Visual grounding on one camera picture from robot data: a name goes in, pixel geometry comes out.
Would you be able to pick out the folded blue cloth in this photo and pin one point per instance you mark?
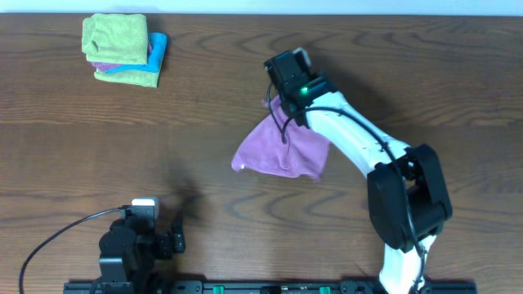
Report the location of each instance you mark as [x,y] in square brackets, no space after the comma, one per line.
[158,43]

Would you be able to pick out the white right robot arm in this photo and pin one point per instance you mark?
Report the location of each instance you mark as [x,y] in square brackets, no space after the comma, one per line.
[407,194]

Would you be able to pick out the folded green cloth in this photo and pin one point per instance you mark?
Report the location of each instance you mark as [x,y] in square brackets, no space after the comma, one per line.
[133,77]
[115,39]

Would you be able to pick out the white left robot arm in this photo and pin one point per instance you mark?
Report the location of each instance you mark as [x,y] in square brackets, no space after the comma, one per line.
[131,248]

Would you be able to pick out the folded purple stacked cloth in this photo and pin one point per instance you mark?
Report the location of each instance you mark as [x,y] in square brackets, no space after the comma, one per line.
[108,66]

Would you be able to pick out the purple microfiber cloth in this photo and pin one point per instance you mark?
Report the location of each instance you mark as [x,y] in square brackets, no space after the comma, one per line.
[304,153]

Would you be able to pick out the folded green bottom cloth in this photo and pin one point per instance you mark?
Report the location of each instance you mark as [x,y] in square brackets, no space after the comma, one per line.
[133,77]

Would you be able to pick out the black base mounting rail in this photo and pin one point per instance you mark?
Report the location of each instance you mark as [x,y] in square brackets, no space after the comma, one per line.
[351,286]

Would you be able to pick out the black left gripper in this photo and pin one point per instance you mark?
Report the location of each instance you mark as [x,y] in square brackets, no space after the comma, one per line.
[164,245]

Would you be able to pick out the folded green top cloth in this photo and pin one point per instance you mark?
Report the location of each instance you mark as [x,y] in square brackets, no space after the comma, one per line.
[115,39]

